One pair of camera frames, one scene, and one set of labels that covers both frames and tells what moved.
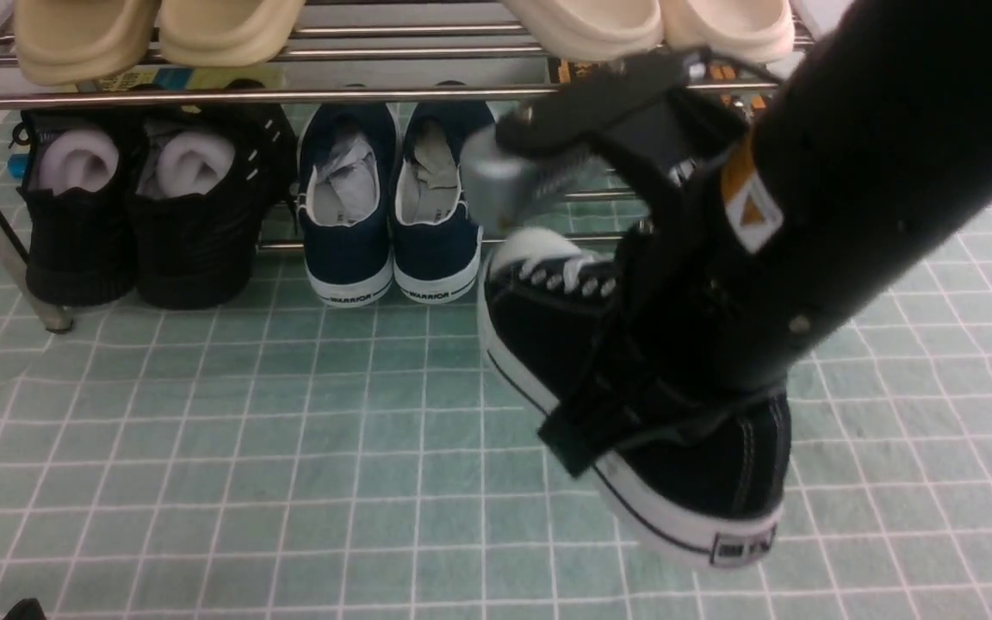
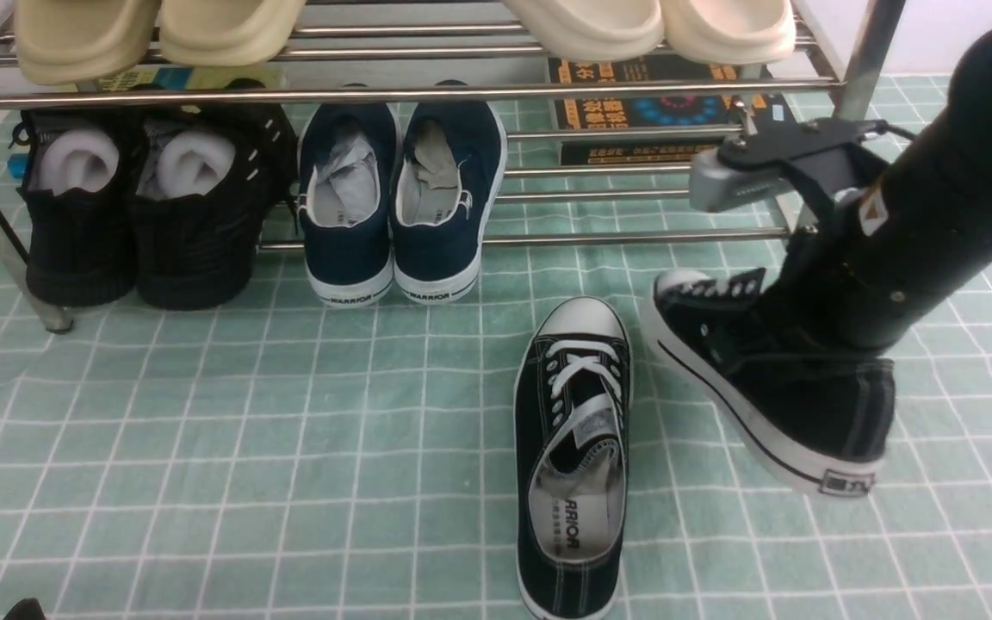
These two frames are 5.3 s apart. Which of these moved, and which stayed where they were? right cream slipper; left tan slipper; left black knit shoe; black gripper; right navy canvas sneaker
Moved: black gripper
Stayed: left black knit shoe; right navy canvas sneaker; right cream slipper; left tan slipper
